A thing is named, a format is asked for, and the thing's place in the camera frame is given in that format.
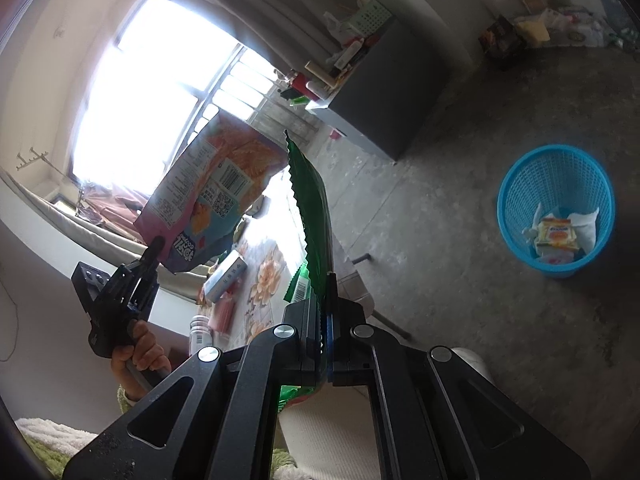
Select blue plastic waste basket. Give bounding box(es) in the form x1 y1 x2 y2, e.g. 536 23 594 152
497 144 616 278

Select green plastic basket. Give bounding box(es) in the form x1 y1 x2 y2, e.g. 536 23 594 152
346 0 393 38

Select left grey curtain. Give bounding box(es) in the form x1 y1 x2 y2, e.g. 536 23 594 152
1 169 209 300

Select person's left hand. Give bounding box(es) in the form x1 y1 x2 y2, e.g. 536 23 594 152
111 321 171 402

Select blue orange chip bag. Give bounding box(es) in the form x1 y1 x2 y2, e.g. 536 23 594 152
134 110 288 274

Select white strawberry milk bottle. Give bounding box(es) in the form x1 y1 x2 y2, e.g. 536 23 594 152
189 314 214 356

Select green red snack bag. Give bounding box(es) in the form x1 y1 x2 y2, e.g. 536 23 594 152
279 136 337 408

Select red thermos bottle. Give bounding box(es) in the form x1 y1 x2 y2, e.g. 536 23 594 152
291 73 320 101

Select grey storage cabinet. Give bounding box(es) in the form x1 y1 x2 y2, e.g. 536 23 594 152
307 18 450 160

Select white sneaker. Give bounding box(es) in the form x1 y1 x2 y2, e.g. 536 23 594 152
451 348 496 386

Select dark snack box on floor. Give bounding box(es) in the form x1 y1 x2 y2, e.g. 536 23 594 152
478 15 525 60

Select cardboard tube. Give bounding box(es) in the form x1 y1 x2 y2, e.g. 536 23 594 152
305 61 340 89

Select hanging pink clothes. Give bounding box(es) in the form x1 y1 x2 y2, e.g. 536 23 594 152
79 183 149 243

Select blue white medicine box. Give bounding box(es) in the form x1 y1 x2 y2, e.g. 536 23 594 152
202 250 247 304

